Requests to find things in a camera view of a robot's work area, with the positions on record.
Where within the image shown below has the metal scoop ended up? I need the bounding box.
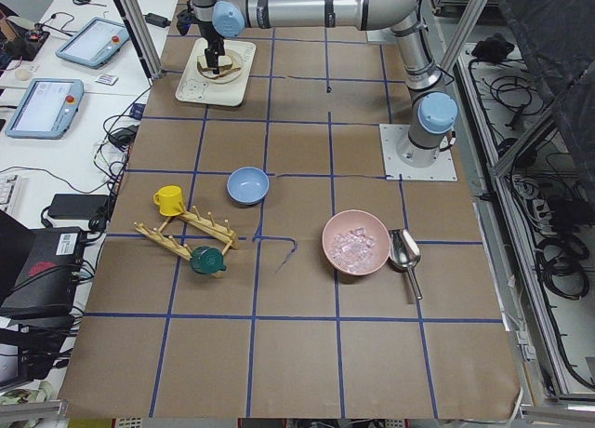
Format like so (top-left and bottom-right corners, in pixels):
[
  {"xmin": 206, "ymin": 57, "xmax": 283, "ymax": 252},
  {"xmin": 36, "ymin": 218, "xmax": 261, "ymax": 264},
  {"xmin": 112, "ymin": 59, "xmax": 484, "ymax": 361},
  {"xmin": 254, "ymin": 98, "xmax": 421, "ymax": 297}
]
[{"xmin": 389, "ymin": 228, "xmax": 423, "ymax": 301}]

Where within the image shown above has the dark green mug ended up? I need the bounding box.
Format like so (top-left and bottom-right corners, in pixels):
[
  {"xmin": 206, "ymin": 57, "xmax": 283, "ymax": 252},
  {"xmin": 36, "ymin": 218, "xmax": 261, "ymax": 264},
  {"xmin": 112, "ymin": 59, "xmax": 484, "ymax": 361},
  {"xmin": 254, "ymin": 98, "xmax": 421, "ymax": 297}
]
[{"xmin": 190, "ymin": 246, "xmax": 227, "ymax": 276}]

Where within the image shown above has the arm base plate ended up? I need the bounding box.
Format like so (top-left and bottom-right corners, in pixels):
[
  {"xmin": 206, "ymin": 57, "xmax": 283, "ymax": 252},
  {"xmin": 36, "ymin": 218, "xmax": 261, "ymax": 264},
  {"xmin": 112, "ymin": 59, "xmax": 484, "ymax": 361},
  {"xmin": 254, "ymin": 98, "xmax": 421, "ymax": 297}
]
[{"xmin": 379, "ymin": 124, "xmax": 457, "ymax": 181}]

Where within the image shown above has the lower teach pendant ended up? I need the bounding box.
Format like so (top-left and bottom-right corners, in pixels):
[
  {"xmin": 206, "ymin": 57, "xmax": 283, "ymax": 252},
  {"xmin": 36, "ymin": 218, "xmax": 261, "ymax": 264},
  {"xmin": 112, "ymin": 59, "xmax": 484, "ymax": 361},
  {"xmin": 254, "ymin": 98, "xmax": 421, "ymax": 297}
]
[{"xmin": 6, "ymin": 78, "xmax": 85, "ymax": 140}]

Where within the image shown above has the blue bowl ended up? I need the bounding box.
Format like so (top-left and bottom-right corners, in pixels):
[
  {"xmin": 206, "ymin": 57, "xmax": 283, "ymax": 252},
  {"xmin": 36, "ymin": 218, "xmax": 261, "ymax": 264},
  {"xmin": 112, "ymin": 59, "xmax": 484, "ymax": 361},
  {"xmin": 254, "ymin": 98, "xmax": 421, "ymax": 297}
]
[{"xmin": 227, "ymin": 167, "xmax": 270, "ymax": 206}]

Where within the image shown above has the pink bowl with ice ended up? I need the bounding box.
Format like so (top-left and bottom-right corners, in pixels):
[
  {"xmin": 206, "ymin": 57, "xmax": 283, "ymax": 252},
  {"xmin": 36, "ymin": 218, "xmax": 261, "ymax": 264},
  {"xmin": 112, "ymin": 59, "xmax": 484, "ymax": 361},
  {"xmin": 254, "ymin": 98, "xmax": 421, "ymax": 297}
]
[{"xmin": 322, "ymin": 209, "xmax": 391, "ymax": 276}]

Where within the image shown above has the yellow mug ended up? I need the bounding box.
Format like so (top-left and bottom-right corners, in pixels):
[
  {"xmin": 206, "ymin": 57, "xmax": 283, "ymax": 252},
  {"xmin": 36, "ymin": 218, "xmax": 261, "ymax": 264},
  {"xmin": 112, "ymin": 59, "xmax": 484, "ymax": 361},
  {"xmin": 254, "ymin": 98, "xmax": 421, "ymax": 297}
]
[{"xmin": 152, "ymin": 185, "xmax": 186, "ymax": 217}]

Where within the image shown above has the black power adapter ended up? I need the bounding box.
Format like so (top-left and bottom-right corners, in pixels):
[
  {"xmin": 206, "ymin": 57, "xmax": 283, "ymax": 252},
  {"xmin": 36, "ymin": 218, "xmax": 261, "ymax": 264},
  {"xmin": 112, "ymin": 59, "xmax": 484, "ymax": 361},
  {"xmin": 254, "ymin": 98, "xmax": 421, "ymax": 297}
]
[{"xmin": 144, "ymin": 13, "xmax": 171, "ymax": 28}]

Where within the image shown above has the white round plate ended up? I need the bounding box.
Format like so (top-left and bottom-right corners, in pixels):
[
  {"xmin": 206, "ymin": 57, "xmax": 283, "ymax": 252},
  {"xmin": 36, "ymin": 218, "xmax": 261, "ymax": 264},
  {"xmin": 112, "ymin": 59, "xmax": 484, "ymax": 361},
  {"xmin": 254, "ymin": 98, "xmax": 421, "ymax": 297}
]
[{"xmin": 197, "ymin": 50, "xmax": 244, "ymax": 83}]

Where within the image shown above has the white bear tray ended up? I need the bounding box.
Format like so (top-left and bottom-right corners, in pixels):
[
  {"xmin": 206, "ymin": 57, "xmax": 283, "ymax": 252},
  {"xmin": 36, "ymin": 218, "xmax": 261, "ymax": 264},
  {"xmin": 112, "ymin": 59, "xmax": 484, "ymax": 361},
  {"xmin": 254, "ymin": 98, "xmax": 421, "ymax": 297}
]
[{"xmin": 175, "ymin": 38, "xmax": 257, "ymax": 107}]

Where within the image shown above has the wooden dish rack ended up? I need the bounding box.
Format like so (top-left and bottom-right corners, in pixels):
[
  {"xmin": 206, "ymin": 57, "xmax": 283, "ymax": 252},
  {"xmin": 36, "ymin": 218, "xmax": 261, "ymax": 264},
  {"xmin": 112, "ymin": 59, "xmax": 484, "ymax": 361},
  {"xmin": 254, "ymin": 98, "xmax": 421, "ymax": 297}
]
[{"xmin": 133, "ymin": 206, "xmax": 240, "ymax": 261}]

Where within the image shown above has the bread slice on plate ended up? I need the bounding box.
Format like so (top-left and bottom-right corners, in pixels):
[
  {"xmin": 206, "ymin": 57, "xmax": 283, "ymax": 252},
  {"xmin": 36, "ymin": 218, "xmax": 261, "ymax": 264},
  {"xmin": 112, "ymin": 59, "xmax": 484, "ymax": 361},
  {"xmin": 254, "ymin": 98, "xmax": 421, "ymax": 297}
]
[{"xmin": 197, "ymin": 63, "xmax": 241, "ymax": 78}]

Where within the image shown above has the teach pendant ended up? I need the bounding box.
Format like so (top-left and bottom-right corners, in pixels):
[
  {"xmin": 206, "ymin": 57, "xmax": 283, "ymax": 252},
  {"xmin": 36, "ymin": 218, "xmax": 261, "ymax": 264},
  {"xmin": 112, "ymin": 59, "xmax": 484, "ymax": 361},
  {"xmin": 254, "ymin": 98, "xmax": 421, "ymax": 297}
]
[
  {"xmin": 6, "ymin": 78, "xmax": 85, "ymax": 140},
  {"xmin": 55, "ymin": 17, "xmax": 129, "ymax": 69}
]

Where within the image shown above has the upper teach pendant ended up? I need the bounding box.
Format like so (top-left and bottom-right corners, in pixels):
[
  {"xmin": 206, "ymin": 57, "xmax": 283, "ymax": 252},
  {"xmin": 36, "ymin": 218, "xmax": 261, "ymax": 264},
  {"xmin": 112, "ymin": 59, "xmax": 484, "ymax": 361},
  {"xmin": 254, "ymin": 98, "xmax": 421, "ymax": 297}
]
[{"xmin": 55, "ymin": 17, "xmax": 129, "ymax": 69}]

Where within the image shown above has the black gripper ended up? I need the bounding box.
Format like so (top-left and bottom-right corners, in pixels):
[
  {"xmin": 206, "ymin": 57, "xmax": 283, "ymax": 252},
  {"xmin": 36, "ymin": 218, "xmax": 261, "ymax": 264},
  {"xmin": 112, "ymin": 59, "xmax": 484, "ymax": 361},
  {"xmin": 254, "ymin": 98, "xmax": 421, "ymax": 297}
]
[{"xmin": 203, "ymin": 25, "xmax": 225, "ymax": 74}]

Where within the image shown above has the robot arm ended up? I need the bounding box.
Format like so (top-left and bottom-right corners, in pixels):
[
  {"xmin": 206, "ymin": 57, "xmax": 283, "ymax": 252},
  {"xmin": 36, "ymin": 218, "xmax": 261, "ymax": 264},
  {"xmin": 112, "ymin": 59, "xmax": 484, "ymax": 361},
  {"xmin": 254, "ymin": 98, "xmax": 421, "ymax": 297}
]
[{"xmin": 177, "ymin": 0, "xmax": 457, "ymax": 151}]

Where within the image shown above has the white bread slice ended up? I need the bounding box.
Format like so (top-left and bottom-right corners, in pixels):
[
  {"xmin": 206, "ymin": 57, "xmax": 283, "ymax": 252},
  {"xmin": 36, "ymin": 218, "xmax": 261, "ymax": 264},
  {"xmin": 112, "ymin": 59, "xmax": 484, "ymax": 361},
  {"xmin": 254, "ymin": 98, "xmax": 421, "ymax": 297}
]
[{"xmin": 197, "ymin": 54, "xmax": 233, "ymax": 68}]

